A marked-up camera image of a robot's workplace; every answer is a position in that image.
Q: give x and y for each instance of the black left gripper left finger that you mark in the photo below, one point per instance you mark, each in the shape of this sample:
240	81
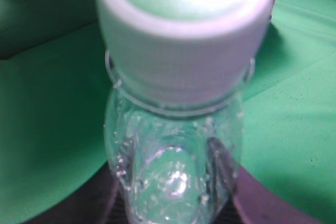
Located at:
104	203

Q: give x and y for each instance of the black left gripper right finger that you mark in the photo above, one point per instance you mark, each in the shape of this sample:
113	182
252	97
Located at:
248	200

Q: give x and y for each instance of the clear water bottle white cap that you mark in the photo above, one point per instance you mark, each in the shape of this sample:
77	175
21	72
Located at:
174	124

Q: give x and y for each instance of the green cloth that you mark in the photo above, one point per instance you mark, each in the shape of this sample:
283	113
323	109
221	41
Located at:
54	87

